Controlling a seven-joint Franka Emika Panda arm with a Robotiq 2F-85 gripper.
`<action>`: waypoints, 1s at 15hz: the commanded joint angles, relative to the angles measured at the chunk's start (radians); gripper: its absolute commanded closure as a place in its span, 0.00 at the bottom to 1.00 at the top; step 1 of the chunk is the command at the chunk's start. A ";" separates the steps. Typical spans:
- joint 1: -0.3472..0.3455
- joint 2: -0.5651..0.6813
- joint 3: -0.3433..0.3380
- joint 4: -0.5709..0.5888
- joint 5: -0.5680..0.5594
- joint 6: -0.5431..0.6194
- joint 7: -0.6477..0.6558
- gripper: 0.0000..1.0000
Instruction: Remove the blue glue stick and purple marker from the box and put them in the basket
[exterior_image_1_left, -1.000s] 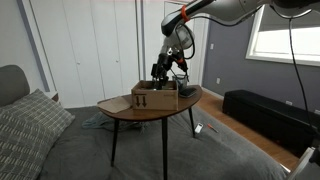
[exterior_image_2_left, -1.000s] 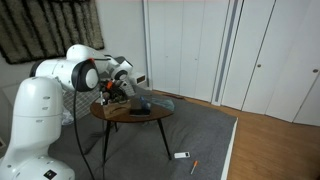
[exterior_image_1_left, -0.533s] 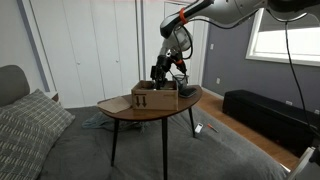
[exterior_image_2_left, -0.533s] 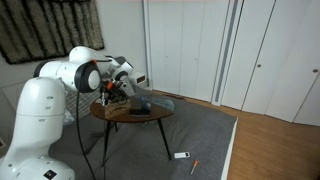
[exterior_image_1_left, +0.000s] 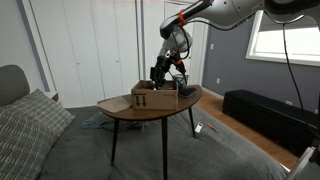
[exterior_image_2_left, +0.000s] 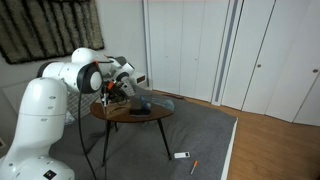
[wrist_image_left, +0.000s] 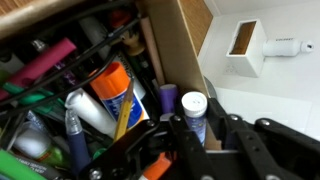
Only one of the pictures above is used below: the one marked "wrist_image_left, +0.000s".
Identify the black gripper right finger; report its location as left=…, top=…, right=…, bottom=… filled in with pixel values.
left=207, top=98, right=267, bottom=180

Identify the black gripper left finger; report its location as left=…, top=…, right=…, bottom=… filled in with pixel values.
left=169, top=115, right=214, bottom=180

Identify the blue glue stick white cap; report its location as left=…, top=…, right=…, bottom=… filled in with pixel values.
left=181, top=91, right=208, bottom=144

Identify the purple marker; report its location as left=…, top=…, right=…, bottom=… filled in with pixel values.
left=159, top=84, right=178, bottom=121

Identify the orange cap glue stick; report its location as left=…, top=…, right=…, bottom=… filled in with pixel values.
left=139, top=153, right=171, bottom=180
left=90, top=62, right=149, bottom=128

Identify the cardboard box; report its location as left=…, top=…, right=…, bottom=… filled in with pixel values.
left=0, top=0, right=223, bottom=151

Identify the white marker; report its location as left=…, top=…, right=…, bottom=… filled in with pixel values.
left=65, top=88, right=116, bottom=138

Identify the pink marker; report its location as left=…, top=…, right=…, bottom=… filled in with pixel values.
left=6, top=38, right=76, bottom=88

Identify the green marker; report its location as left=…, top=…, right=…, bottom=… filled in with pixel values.
left=0, top=150, right=46, bottom=180

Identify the white rectangular holder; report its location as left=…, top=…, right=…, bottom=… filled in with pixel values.
left=226, top=19, right=267, bottom=78

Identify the yellow pencil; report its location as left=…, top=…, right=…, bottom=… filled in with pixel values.
left=114, top=80, right=134, bottom=141

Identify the white plastic bottle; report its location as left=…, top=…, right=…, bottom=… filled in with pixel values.
left=262, top=38, right=314, bottom=57

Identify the dark blue pen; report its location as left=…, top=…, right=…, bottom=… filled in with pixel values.
left=65, top=109, right=91, bottom=175

